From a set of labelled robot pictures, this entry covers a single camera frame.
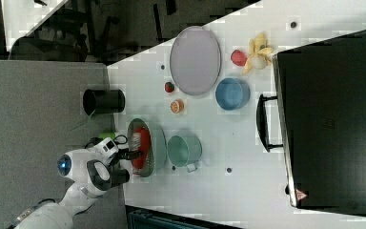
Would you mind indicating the pink strawberry toy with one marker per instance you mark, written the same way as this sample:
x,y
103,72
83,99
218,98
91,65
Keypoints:
x,y
239,58

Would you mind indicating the blue table frame rail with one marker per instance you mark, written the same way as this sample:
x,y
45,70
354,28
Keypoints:
x,y
140,218

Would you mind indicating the red strawberry toy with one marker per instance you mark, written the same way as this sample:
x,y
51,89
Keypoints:
x,y
169,87

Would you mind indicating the green lime toy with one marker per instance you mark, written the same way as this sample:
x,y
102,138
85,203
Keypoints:
x,y
105,135

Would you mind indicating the lilac round plate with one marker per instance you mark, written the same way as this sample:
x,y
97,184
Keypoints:
x,y
195,61

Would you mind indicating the orange slice toy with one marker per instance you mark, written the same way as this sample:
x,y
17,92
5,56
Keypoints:
x,y
177,106

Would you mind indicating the green mug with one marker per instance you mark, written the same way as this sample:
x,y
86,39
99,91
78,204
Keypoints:
x,y
184,151

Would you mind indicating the red plush ketchup bottle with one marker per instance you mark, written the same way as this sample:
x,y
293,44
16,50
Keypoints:
x,y
141,141

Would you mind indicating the blue bowl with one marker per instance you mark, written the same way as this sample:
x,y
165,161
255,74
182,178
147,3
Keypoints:
x,y
232,94

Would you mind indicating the black cylinder cup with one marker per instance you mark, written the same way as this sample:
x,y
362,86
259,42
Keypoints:
x,y
102,102

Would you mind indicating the green oval strainer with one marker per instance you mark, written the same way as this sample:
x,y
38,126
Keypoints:
x,y
157,154

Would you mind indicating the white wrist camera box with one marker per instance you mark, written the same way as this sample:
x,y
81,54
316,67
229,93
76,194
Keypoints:
x,y
107,148

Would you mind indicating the peeled banana toy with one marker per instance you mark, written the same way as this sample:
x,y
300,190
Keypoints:
x,y
259,54

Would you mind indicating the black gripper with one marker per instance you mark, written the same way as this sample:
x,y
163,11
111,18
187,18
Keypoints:
x,y
119,175

